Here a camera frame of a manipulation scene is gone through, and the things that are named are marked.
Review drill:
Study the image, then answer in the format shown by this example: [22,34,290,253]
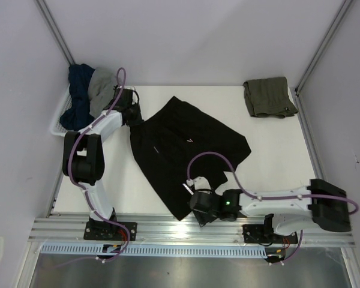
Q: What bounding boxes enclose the black shorts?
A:
[130,97,251,220]

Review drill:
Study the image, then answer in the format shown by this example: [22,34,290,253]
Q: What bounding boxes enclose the aluminium mounting rail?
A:
[28,213,355,248]

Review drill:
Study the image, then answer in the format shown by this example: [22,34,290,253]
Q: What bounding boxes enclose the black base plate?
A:
[83,218,137,241]
[242,224,298,246]

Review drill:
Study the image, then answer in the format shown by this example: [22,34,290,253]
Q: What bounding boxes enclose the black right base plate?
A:
[242,224,298,246]

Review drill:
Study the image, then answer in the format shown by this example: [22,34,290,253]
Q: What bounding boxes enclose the aluminium corner post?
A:
[294,0,356,94]
[34,0,76,65]

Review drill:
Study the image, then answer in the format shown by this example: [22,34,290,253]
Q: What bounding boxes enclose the dark blue garment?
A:
[59,64,95,131]

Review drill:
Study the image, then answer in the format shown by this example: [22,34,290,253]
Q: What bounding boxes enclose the right aluminium corner post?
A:
[294,0,356,94]

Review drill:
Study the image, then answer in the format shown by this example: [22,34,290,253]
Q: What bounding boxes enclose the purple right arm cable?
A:
[187,152,359,266]

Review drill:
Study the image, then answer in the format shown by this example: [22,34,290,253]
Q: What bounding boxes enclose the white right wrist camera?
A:
[183,177,211,191]

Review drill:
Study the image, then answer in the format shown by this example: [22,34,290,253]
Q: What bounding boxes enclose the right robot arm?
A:
[185,177,352,242]

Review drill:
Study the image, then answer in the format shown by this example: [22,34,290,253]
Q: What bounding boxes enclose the grey shorts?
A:
[88,67,117,118]

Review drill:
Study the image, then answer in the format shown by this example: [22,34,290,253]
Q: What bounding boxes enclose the olive green shorts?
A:
[243,76,298,118]

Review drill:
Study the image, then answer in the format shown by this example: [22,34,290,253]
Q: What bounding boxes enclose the left aluminium corner post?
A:
[34,0,76,65]

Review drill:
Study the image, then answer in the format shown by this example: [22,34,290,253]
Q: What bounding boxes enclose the white perforated basket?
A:
[49,86,71,137]

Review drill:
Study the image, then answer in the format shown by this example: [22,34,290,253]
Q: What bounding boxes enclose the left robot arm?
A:
[62,86,143,241]

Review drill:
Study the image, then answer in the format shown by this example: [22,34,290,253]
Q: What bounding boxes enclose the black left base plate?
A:
[83,218,137,241]

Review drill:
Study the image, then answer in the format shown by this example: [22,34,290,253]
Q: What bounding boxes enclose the white slotted cable duct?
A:
[40,242,267,259]

